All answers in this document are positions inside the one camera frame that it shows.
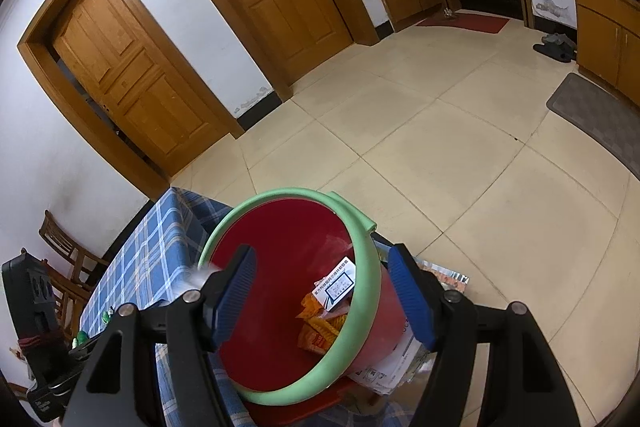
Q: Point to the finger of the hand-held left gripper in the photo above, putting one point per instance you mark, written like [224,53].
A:
[89,348]

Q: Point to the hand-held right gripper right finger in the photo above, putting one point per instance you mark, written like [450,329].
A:
[407,297]

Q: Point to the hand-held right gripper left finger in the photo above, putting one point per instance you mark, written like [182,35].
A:
[235,297]

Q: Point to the white and blue box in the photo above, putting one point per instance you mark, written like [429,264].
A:
[336,284]

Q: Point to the red bucket with green rim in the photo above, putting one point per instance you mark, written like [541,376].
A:
[280,237]

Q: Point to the orange snack packet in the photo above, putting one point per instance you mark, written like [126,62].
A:
[320,337]

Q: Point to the small green object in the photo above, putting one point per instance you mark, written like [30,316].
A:
[107,318]
[80,338]

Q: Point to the wooden chair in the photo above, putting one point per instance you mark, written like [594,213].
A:
[62,239]
[67,297]

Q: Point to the silver foil wrapper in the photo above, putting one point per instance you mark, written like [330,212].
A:
[450,277]

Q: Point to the white printed paper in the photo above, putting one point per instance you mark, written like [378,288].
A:
[395,367]

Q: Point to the blue plaid tablecloth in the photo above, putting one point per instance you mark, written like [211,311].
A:
[150,247]

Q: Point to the grey floor mat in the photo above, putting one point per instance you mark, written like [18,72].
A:
[595,112]

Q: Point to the red doormat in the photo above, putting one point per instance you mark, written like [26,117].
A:
[470,24]

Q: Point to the dark grey slipper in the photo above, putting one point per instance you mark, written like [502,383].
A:
[550,52]
[560,40]

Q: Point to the small grey object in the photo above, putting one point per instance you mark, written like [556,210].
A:
[448,12]

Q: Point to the wooden cabinet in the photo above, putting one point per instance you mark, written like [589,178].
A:
[605,37]

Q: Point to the wooden door with plain frame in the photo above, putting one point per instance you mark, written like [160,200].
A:
[130,67]

